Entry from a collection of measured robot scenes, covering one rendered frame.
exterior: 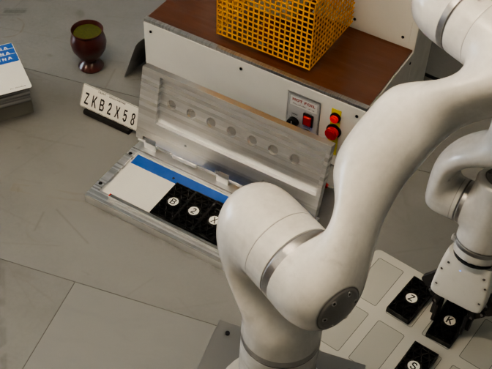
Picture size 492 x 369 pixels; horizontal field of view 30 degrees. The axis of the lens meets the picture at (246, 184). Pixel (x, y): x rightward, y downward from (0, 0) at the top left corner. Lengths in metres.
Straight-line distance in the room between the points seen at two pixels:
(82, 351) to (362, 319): 0.52
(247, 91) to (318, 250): 0.88
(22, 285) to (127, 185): 0.31
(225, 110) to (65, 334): 0.54
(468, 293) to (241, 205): 0.57
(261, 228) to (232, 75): 0.83
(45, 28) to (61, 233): 0.69
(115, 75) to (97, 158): 0.28
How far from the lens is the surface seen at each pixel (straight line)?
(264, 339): 1.31
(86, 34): 2.19
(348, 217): 1.17
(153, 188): 1.92
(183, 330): 1.72
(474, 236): 1.59
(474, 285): 1.66
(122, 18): 2.40
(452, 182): 1.57
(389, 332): 1.73
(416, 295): 1.78
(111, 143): 2.05
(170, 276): 1.80
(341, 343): 1.71
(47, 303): 1.78
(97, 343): 1.72
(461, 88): 1.16
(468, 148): 1.50
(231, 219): 1.24
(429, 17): 1.23
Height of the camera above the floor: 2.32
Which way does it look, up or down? 46 degrees down
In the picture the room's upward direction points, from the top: 2 degrees clockwise
